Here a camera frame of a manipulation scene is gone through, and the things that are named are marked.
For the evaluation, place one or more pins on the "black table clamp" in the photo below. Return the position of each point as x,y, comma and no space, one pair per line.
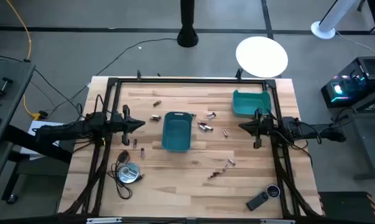
139,74
238,73

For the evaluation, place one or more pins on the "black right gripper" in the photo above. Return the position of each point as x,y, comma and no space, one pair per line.
258,127

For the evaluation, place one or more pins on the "black pole stand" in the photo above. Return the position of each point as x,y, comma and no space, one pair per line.
187,34

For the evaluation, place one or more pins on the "black caster wheel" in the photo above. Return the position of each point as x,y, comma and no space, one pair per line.
12,198

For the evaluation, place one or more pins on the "white paper sheet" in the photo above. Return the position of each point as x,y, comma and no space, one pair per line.
35,149

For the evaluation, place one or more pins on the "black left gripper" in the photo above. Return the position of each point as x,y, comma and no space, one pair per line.
126,124

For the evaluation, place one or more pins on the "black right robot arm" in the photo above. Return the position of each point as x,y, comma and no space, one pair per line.
314,130

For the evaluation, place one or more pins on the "black hazard-striped mat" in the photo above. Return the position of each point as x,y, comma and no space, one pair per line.
349,207

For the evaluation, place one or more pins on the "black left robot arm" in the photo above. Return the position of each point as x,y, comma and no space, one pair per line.
72,127

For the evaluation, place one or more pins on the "long teal plastic bin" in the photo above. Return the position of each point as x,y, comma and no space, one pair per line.
176,133

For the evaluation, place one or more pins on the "short teal plastic bin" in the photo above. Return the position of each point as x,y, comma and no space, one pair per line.
249,104

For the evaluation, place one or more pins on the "round black lens cap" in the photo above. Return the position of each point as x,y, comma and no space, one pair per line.
273,190

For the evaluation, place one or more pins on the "black lit computer case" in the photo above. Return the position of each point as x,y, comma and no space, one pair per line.
355,81

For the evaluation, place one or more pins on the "silver metal bracket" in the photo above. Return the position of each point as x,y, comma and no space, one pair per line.
104,220
277,221

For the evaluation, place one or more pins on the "black rectangular handset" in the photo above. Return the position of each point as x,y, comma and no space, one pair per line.
257,201

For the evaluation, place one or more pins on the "white round table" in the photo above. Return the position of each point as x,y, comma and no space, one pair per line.
262,57

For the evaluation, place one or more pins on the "white fan base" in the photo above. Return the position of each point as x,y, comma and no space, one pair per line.
327,25

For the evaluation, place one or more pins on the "yellow power plug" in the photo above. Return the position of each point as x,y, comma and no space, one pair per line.
39,115

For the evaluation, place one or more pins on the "silver disc spool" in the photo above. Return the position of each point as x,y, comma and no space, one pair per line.
128,173

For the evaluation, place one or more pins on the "grey desk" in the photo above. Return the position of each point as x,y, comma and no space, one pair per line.
13,93

